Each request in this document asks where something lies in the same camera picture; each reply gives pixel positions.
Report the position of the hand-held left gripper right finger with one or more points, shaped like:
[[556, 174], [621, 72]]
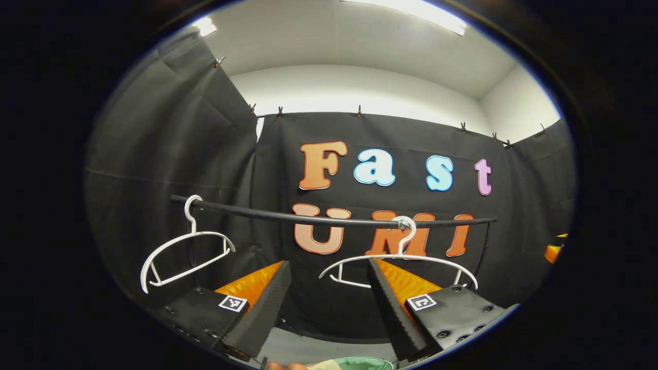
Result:
[[393, 318]]

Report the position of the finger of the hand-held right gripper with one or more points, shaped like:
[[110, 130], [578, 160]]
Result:
[[553, 252]]

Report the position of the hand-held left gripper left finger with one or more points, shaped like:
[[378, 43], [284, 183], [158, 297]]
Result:
[[267, 313]]

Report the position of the green laundry hamper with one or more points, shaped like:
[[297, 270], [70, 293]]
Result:
[[365, 364]]

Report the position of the cream shirt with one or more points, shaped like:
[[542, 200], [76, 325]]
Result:
[[324, 365]]

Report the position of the white plastic hanger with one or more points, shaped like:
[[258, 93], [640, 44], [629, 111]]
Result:
[[193, 226], [406, 255]]

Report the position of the black clothes rack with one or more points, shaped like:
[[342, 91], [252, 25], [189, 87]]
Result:
[[288, 216]]

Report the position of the black backdrop cloth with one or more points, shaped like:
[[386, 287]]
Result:
[[169, 154]]

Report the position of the row of black clips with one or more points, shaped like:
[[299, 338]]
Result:
[[359, 110]]

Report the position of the ceiling light panel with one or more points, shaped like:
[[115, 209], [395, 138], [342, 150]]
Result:
[[205, 26]]

